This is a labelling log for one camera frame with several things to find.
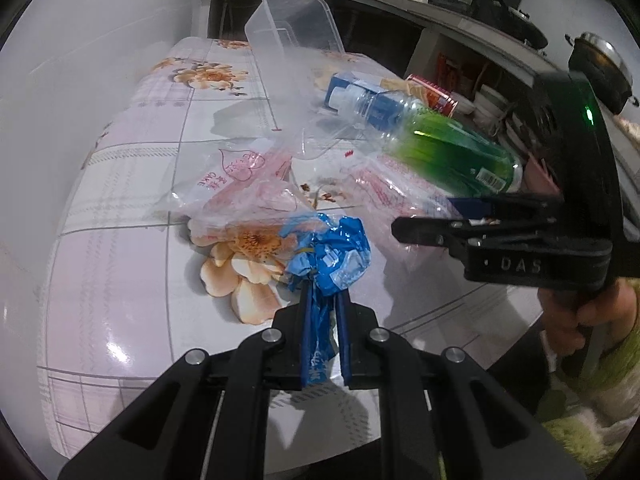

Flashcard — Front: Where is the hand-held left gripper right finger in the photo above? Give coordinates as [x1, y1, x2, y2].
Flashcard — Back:
[334, 292, 586, 480]

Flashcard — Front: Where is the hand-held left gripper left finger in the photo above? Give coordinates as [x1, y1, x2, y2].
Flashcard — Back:
[57, 291, 312, 480]

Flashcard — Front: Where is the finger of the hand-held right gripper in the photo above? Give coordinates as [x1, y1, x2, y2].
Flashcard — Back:
[391, 216, 483, 258]
[447, 194, 566, 221]

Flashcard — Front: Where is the green plastic bottle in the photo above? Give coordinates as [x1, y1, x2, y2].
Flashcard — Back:
[327, 85, 523, 198]

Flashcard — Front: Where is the blue wrapper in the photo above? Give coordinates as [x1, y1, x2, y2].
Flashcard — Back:
[279, 212, 372, 388]

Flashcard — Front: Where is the person's right hand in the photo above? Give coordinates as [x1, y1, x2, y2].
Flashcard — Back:
[539, 280, 640, 361]

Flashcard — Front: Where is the clear bag with pink print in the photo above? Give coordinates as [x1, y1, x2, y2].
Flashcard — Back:
[340, 152, 466, 266]
[152, 140, 321, 241]

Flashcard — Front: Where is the red drink can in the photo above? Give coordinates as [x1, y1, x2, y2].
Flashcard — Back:
[404, 74, 460, 118]

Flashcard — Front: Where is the black cooking pot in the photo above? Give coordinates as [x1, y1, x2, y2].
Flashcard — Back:
[565, 31, 636, 113]

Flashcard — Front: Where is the red box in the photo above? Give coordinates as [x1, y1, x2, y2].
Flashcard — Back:
[436, 52, 473, 96]

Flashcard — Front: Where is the black wok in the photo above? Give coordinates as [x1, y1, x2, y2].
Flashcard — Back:
[505, 5, 551, 51]

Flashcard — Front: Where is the blue and white carton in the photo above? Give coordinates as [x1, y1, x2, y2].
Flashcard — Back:
[320, 71, 393, 116]

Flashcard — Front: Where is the green fuzzy garment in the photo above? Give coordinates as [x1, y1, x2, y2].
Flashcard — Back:
[540, 330, 640, 476]

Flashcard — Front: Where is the clear plastic container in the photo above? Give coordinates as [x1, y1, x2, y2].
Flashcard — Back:
[244, 0, 346, 161]

